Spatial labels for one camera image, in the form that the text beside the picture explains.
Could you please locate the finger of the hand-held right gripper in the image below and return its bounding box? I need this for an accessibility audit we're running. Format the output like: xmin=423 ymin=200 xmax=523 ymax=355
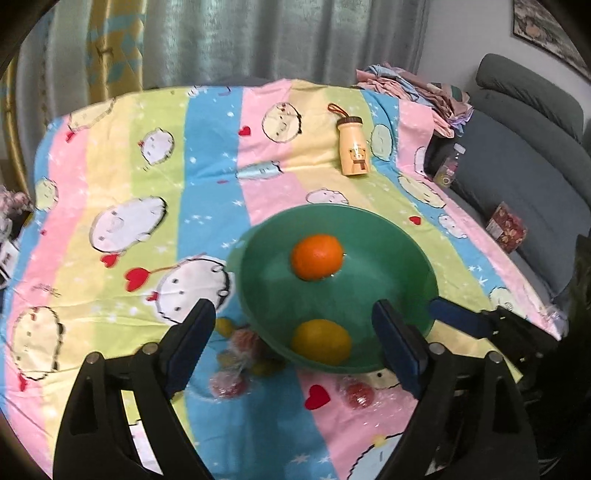
xmin=428 ymin=298 xmax=561 ymax=384

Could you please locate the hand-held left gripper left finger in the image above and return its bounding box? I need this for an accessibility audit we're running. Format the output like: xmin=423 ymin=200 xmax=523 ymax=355
xmin=52 ymin=298 xmax=217 ymax=480

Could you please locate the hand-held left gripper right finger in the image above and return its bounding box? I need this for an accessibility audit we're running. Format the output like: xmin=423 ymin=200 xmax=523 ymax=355
xmin=372 ymin=299 xmax=541 ymax=480

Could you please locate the clear plastic bag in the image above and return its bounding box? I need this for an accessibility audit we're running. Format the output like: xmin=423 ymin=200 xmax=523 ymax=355
xmin=209 ymin=320 xmax=288 ymax=401

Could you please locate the green plastic bowl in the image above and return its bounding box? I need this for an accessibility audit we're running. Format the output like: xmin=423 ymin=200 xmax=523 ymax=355
xmin=235 ymin=204 xmax=439 ymax=374

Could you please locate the yellow lemon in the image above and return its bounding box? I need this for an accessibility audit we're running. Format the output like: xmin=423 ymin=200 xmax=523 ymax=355
xmin=291 ymin=319 xmax=352 ymax=366

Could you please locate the red patterned packet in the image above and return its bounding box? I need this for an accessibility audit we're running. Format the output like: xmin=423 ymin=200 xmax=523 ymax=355
xmin=485 ymin=202 xmax=528 ymax=254

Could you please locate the orange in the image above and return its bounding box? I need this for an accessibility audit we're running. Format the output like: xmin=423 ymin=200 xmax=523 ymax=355
xmin=291 ymin=234 xmax=345 ymax=281

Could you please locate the clear plastic bottle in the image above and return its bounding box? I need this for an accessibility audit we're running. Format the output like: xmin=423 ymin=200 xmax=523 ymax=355
xmin=434 ymin=143 xmax=466 ymax=185

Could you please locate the grey sofa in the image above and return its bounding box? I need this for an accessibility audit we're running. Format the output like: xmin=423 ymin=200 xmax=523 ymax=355
xmin=443 ymin=53 xmax=591 ymax=305

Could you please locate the striped cartoon printed blanket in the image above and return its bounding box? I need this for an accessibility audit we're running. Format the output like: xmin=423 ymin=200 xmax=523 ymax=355
xmin=4 ymin=78 xmax=568 ymax=480

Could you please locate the yellow bear print bottle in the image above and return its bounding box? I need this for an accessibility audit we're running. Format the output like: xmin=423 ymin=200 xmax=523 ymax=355
xmin=328 ymin=102 xmax=371 ymax=177

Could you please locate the white paper bag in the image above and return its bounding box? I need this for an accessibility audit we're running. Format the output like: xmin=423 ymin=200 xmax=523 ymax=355
xmin=0 ymin=224 xmax=20 ymax=289

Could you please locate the floral cloth bag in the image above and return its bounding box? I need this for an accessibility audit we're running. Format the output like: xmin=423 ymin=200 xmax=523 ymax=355
xmin=0 ymin=185 xmax=34 ymax=223

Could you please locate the pile of folded clothes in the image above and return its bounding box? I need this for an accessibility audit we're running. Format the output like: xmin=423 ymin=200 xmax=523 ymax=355
xmin=355 ymin=62 xmax=474 ymax=138

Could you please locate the yellow patterned curtain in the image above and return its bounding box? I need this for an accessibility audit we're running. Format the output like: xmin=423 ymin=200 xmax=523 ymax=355
xmin=88 ymin=0 xmax=147 ymax=100

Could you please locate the grey-green curtain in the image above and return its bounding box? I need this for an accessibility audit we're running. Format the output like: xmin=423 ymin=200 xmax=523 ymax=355
xmin=46 ymin=0 xmax=430 ymax=90

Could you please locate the framed wall picture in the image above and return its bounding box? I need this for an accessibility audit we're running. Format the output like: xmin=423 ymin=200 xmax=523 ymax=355
xmin=512 ymin=0 xmax=591 ymax=79

